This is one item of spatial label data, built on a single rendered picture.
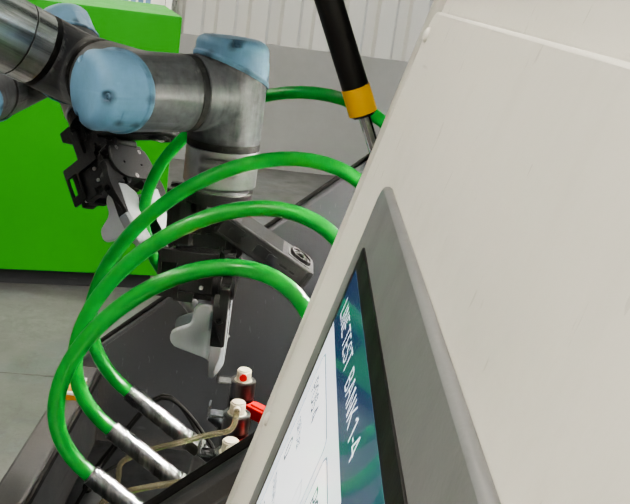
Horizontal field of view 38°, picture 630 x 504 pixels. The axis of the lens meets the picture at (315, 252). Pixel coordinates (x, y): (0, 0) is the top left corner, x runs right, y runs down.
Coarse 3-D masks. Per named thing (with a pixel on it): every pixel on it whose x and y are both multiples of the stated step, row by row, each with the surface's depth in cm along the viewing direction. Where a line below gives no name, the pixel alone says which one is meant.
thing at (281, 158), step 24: (216, 168) 85; (240, 168) 84; (336, 168) 84; (168, 192) 86; (192, 192) 85; (144, 216) 86; (120, 240) 87; (96, 360) 90; (120, 384) 91; (144, 408) 91; (168, 432) 92; (192, 432) 93
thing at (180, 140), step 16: (272, 96) 99; (288, 96) 98; (304, 96) 97; (320, 96) 97; (336, 96) 96; (176, 144) 105; (160, 160) 106; (160, 176) 107; (144, 192) 108; (144, 208) 108
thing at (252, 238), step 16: (224, 224) 92; (240, 224) 92; (256, 224) 96; (240, 240) 93; (256, 240) 93; (272, 240) 95; (256, 256) 94; (272, 256) 93; (288, 256) 94; (304, 256) 96; (288, 272) 94; (304, 272) 94
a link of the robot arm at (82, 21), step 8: (48, 8) 116; (56, 8) 116; (64, 8) 117; (72, 8) 117; (80, 8) 118; (64, 16) 116; (72, 16) 116; (80, 16) 117; (88, 16) 119; (72, 24) 116; (80, 24) 116; (88, 24) 117; (88, 32) 117; (96, 32) 118
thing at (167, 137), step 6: (102, 132) 111; (108, 132) 111; (132, 132) 108; (138, 132) 108; (144, 132) 107; (150, 132) 106; (156, 132) 106; (162, 132) 106; (168, 132) 107; (174, 132) 107; (180, 132) 108; (126, 138) 113; (132, 138) 112; (138, 138) 112; (144, 138) 111; (150, 138) 108; (156, 138) 107; (162, 138) 107; (168, 138) 108
